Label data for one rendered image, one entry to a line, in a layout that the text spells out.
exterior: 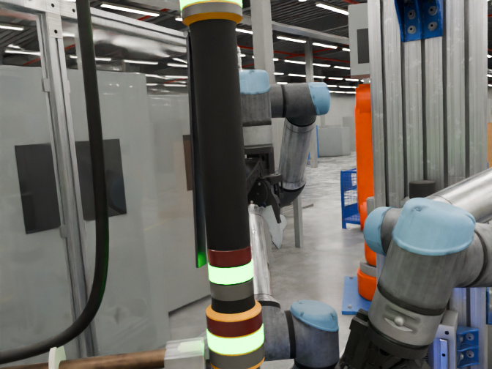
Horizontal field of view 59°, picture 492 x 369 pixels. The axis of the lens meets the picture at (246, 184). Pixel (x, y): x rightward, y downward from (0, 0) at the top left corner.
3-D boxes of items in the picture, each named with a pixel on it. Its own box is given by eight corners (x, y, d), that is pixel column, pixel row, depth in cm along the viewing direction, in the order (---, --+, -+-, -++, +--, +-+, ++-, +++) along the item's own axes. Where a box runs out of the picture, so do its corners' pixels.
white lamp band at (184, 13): (180, 13, 29) (179, 2, 29) (182, 29, 33) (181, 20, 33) (246, 11, 29) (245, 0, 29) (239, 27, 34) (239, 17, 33)
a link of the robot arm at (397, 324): (447, 299, 51) (439, 327, 44) (435, 332, 52) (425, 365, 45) (384, 274, 54) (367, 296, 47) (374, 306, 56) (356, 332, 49)
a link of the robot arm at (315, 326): (346, 365, 105) (344, 312, 104) (291, 370, 104) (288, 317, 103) (333, 342, 117) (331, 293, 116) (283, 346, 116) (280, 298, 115)
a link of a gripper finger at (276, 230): (299, 239, 92) (282, 198, 92) (288, 246, 87) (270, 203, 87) (287, 243, 93) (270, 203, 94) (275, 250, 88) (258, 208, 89)
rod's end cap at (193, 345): (176, 351, 33) (203, 347, 33) (178, 338, 35) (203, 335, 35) (179, 375, 33) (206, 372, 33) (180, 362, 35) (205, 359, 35)
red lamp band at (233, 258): (208, 269, 31) (207, 252, 31) (207, 256, 35) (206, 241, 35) (254, 264, 32) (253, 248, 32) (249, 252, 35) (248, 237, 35)
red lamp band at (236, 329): (207, 340, 32) (206, 324, 31) (206, 315, 36) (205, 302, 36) (266, 334, 32) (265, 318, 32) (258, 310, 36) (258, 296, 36)
